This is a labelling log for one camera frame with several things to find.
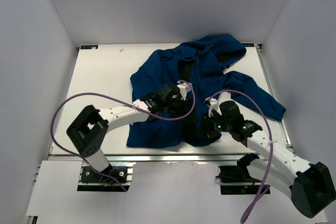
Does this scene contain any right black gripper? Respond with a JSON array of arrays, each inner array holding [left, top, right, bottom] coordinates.
[[196, 110, 232, 138]]

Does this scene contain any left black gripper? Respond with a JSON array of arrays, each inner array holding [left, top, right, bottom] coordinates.
[[163, 95, 197, 123]]

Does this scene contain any blue hooded zip jacket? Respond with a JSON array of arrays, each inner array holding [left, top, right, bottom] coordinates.
[[127, 34, 286, 148]]

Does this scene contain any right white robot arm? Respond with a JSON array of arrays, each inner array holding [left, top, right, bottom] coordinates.
[[204, 98, 335, 218]]

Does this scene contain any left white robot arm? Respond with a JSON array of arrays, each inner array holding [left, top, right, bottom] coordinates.
[[66, 80, 195, 182]]

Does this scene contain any right blue table label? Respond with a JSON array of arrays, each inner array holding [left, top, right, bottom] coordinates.
[[243, 42, 255, 47]]

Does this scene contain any blue table label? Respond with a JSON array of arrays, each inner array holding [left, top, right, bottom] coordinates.
[[80, 45, 98, 50], [243, 42, 255, 47]]

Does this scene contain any left blue table label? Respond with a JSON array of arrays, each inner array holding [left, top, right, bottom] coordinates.
[[80, 45, 98, 50]]

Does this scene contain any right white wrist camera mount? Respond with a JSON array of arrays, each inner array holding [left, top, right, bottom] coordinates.
[[204, 98, 219, 118]]

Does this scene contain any aluminium table frame rail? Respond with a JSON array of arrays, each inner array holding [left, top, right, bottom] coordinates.
[[255, 44, 295, 153]]

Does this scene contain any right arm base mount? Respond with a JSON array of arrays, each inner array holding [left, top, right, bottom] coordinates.
[[215, 154, 261, 195]]

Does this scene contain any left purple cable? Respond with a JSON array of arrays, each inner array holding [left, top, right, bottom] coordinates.
[[50, 79, 196, 192]]

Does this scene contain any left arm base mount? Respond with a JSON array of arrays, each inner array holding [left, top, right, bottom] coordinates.
[[77, 163, 134, 193]]

